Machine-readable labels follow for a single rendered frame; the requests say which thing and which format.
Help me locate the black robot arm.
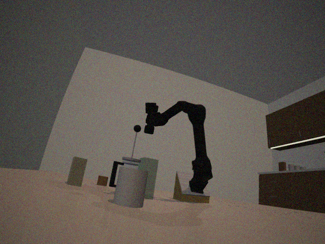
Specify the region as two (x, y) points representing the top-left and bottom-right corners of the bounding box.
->
(145, 101), (213, 194)

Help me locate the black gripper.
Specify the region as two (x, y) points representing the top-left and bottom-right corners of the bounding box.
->
(144, 105), (158, 134)

